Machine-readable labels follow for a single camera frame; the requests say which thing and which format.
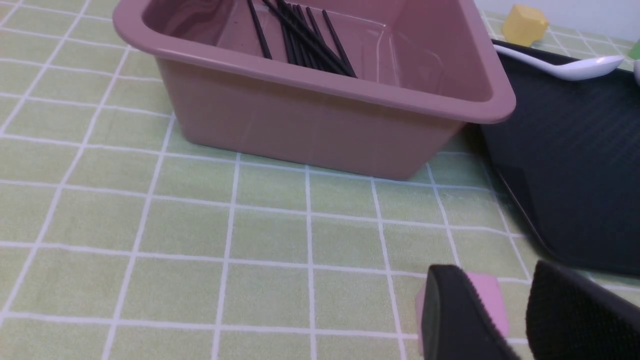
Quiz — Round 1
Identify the black chopstick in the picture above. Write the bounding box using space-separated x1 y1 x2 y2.
305 6 349 76
285 3 322 70
321 9 357 78
247 0 273 60
263 0 349 76
276 0 305 67

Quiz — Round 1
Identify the yellow block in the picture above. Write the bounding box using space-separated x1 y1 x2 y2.
502 3 549 47

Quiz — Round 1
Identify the pink block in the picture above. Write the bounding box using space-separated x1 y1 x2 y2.
414 272 510 356

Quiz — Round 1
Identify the pink plastic bin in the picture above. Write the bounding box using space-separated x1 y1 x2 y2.
112 0 516 180

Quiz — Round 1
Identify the white ceramic spoon far left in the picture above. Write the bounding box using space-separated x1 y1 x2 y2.
493 44 625 82

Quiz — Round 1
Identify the black plastic tray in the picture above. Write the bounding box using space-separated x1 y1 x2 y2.
480 55 640 276

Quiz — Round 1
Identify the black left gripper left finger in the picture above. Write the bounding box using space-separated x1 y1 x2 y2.
421 264 519 360

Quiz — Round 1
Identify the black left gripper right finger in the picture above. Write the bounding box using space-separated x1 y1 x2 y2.
526 260 640 360

